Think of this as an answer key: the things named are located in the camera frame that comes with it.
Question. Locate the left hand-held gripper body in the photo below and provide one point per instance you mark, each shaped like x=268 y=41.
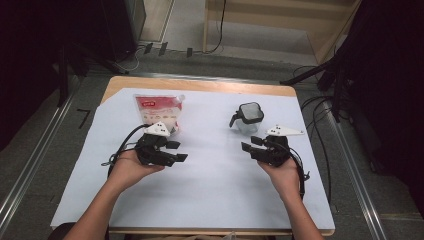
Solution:
x=151 y=150

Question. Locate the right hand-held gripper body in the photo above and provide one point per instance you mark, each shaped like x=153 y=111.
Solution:
x=275 y=153

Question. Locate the clear jar with black lid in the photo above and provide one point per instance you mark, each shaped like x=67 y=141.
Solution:
x=250 y=113

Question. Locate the red and white pouch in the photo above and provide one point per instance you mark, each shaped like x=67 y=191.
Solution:
x=160 y=110

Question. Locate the person's right hand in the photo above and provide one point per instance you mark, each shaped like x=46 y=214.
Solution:
x=283 y=178

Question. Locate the person's left hand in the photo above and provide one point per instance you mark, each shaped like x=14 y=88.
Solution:
x=128 y=170

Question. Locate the white paper sheet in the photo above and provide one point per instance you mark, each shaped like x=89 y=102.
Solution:
x=206 y=190

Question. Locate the wooden table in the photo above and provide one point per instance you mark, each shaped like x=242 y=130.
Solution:
x=200 y=85

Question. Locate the black tripod stand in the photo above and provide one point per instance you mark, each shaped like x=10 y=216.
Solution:
x=306 y=75

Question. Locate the black metal stand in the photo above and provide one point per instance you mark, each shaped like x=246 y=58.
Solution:
x=62 y=80

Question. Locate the dark cabinet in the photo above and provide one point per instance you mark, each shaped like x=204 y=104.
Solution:
x=120 y=26

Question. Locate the dark curtain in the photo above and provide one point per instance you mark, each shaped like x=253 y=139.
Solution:
x=393 y=83

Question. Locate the metal floor rail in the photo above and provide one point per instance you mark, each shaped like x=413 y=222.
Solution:
x=360 y=186
x=33 y=160

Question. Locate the light wooden frame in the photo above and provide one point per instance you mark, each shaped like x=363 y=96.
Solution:
x=283 y=16

